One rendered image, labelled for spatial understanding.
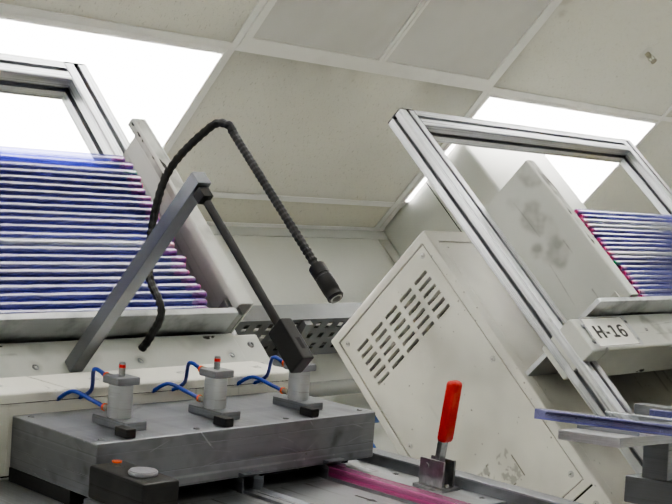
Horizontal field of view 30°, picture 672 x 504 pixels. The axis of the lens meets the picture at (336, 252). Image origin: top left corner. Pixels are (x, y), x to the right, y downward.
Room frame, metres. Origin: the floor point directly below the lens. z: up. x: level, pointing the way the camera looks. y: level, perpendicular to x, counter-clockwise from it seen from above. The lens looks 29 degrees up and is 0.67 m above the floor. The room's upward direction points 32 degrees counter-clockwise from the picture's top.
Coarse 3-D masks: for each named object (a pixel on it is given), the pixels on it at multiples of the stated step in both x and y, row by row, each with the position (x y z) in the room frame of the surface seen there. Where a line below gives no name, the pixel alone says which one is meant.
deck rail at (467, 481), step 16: (384, 464) 1.24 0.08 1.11; (400, 464) 1.23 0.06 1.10; (416, 464) 1.22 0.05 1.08; (464, 480) 1.20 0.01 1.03; (480, 480) 1.19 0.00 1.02; (496, 480) 1.20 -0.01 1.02; (496, 496) 1.19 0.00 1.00; (512, 496) 1.18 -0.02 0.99; (528, 496) 1.17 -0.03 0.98; (544, 496) 1.17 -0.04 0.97
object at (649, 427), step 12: (540, 408) 1.32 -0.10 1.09; (552, 420) 1.31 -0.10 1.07; (564, 420) 1.31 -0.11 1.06; (576, 420) 1.30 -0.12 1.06; (588, 420) 1.29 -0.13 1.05; (600, 420) 1.29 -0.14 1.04; (612, 420) 1.28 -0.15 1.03; (624, 420) 1.28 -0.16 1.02; (636, 420) 1.28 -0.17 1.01; (648, 432) 1.27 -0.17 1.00; (660, 432) 1.27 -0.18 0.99
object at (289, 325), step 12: (276, 324) 0.96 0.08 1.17; (288, 324) 0.96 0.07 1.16; (276, 336) 0.97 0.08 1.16; (288, 336) 0.96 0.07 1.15; (300, 336) 0.97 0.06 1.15; (276, 348) 0.97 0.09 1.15; (288, 348) 0.96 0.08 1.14; (300, 348) 0.96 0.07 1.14; (288, 360) 0.97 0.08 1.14; (300, 360) 0.96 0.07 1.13; (300, 372) 0.98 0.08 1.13
